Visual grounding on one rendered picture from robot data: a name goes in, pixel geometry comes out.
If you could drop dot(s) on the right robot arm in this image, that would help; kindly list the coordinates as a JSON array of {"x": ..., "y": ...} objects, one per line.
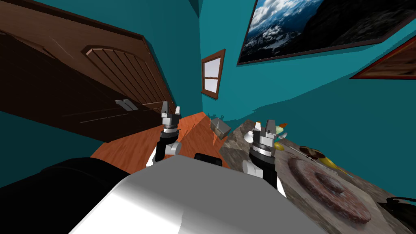
[{"x": 265, "y": 162}]

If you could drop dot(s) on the green and orange bottle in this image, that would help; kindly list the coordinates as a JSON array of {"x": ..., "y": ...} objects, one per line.
[{"x": 280, "y": 128}]

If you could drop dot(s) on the white mug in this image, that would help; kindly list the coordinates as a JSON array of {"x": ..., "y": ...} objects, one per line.
[{"x": 248, "y": 137}]

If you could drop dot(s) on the grey brown box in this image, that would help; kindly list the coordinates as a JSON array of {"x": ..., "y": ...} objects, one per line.
[{"x": 221, "y": 128}]

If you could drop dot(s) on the grey stone table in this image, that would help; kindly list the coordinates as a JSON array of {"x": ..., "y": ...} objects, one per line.
[{"x": 383, "y": 182}]

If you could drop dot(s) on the brown framed window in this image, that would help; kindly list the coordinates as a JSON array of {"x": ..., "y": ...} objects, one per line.
[{"x": 212, "y": 74}]

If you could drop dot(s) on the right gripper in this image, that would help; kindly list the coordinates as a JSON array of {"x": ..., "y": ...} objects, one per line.
[{"x": 264, "y": 138}]

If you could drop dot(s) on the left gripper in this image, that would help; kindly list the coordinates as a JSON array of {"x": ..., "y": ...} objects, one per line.
[{"x": 170, "y": 121}]

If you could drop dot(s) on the silver spoon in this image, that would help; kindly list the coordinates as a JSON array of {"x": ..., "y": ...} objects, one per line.
[{"x": 281, "y": 136}]

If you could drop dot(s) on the yellow fruit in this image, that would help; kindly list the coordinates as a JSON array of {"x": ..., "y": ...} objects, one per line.
[{"x": 279, "y": 146}]

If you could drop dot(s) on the black kettle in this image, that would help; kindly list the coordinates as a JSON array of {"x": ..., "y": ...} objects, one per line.
[{"x": 401, "y": 209}]

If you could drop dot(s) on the yellow banana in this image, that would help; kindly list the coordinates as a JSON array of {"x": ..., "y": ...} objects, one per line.
[{"x": 330, "y": 162}]

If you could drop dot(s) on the dark brown wooden door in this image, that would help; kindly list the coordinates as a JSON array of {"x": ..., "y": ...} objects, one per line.
[{"x": 65, "y": 65}]

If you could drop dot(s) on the brown round plate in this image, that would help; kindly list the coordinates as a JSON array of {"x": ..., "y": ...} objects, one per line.
[{"x": 328, "y": 191}]

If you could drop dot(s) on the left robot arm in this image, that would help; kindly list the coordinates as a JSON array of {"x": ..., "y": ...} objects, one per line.
[{"x": 65, "y": 195}]

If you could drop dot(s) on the dark brown bread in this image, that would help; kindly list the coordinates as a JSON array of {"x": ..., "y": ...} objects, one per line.
[{"x": 310, "y": 152}]

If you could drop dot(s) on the brown picture red frame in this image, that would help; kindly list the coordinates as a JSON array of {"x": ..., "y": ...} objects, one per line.
[{"x": 393, "y": 63}]

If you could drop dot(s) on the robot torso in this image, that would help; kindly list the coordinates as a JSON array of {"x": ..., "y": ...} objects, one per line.
[{"x": 182, "y": 195}]

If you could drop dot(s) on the silver fork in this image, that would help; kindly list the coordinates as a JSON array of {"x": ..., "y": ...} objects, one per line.
[{"x": 308, "y": 157}]

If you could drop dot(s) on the mountain picture dark frame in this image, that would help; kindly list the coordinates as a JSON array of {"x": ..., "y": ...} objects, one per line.
[{"x": 325, "y": 26}]

